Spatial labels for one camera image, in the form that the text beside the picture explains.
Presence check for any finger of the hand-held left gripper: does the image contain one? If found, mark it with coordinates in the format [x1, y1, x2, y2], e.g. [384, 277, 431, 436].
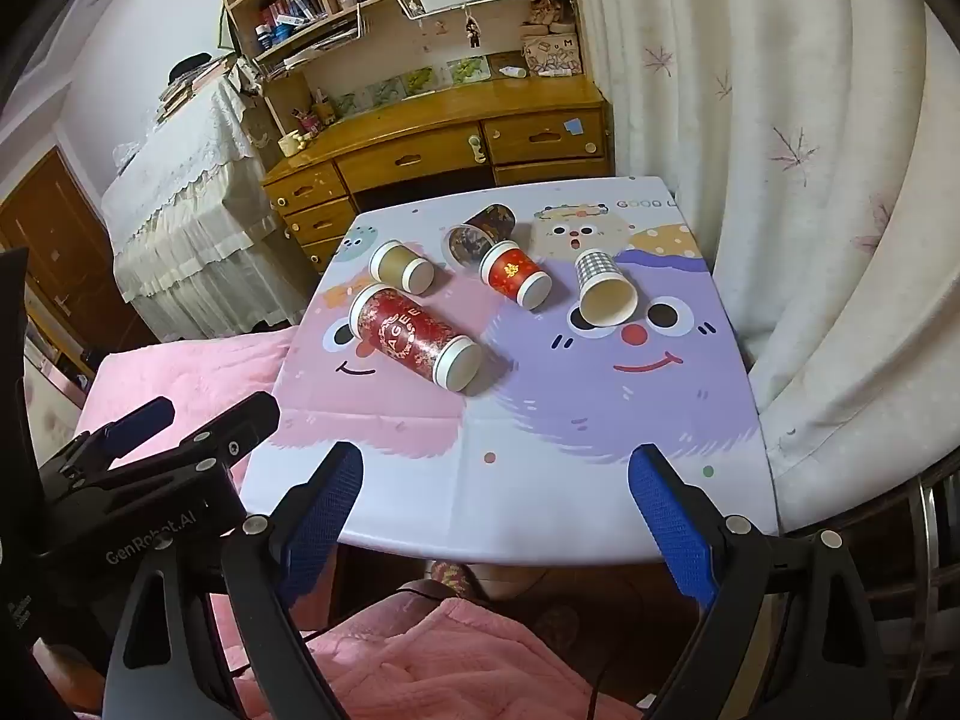
[60, 396, 177, 479]
[131, 390, 282, 482]

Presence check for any checkered paper cup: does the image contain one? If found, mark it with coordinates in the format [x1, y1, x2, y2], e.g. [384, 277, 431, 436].
[574, 248, 640, 326]

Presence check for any dark patterned paper cup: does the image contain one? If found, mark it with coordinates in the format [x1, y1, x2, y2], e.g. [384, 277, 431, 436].
[447, 202, 518, 269]

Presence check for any white leaf print curtain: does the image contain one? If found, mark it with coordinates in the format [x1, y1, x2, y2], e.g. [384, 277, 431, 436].
[570, 0, 960, 533]

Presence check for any small red paper cup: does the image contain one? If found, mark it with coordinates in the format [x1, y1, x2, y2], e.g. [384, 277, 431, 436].
[479, 241, 554, 312]

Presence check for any pink quilt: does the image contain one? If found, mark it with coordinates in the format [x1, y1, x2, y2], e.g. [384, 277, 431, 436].
[75, 326, 301, 481]

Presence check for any gold paper cup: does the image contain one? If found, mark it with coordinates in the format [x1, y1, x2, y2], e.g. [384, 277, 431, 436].
[368, 240, 437, 296]

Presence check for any tall red patterned paper cup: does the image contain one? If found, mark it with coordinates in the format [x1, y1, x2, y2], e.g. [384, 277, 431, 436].
[349, 283, 483, 394]

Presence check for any wooden letter box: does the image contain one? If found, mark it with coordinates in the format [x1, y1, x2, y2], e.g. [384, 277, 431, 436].
[522, 33, 585, 78]

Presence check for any wooden desk with drawers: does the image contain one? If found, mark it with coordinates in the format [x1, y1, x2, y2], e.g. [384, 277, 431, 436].
[260, 79, 610, 275]

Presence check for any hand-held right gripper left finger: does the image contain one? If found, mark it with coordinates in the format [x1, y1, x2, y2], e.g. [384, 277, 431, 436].
[101, 441, 366, 720]

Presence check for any brown wooden door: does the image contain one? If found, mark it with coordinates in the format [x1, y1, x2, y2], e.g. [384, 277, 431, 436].
[0, 146, 158, 383]

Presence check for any cartoon printed tablecloth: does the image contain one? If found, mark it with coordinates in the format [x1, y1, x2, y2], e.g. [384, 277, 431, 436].
[238, 176, 781, 567]

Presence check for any pink fleece blanket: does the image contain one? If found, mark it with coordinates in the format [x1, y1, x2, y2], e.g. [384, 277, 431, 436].
[202, 598, 661, 720]

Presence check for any stack of books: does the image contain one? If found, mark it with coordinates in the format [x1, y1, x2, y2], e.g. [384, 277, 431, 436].
[156, 54, 235, 122]

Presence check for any metal chair frame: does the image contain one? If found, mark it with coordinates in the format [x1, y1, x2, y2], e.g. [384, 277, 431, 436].
[765, 465, 960, 720]

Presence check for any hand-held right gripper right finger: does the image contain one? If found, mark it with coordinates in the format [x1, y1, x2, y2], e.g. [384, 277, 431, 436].
[627, 442, 897, 720]

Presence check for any white lace cloth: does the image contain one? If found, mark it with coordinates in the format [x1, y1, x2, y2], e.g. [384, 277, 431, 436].
[101, 71, 301, 342]

